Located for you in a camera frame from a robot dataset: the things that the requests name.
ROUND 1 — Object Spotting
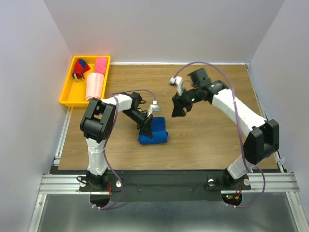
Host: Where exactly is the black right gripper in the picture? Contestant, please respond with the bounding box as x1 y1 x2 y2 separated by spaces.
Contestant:
170 87 200 118

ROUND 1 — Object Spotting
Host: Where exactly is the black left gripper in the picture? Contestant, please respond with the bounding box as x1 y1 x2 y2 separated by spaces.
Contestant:
122 109 154 139

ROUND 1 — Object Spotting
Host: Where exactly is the blue towel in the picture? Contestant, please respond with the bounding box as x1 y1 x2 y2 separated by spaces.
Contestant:
138 117 169 145

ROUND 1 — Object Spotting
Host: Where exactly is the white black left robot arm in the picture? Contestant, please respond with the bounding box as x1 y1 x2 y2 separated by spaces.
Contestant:
80 92 153 190

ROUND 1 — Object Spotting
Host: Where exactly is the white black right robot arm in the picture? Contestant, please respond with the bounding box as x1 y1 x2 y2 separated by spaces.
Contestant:
169 68 280 189

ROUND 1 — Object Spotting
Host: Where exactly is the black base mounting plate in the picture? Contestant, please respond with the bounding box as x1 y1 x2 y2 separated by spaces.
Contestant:
77 170 251 205

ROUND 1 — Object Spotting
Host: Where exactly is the light pink rolled towel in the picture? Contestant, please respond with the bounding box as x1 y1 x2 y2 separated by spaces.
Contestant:
85 72 105 101

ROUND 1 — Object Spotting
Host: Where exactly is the hot pink rolled towel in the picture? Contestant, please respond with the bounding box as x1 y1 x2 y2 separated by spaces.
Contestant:
95 57 108 75

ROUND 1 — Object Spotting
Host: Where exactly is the yellow plastic tray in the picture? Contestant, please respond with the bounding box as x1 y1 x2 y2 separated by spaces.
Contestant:
59 55 111 107

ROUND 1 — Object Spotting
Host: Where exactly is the red blue patterned cloth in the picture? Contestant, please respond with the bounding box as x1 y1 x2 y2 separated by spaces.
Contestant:
72 58 90 82

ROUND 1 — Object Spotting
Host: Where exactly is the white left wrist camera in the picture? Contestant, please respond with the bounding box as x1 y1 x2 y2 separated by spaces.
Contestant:
147 100 160 116

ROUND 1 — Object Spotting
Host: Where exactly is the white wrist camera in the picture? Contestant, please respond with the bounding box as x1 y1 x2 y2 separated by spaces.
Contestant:
169 76 184 96
147 100 160 116

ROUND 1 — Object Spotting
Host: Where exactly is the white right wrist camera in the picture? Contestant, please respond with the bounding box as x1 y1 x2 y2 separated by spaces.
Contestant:
169 76 184 96

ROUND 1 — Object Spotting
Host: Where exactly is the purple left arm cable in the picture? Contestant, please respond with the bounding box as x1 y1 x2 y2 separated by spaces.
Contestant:
90 89 158 210

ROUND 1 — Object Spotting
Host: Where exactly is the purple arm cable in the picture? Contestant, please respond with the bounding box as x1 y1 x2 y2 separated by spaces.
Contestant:
170 61 266 209
90 89 158 210

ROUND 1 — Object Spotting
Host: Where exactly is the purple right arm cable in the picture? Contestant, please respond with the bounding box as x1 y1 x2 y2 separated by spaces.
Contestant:
170 61 266 209

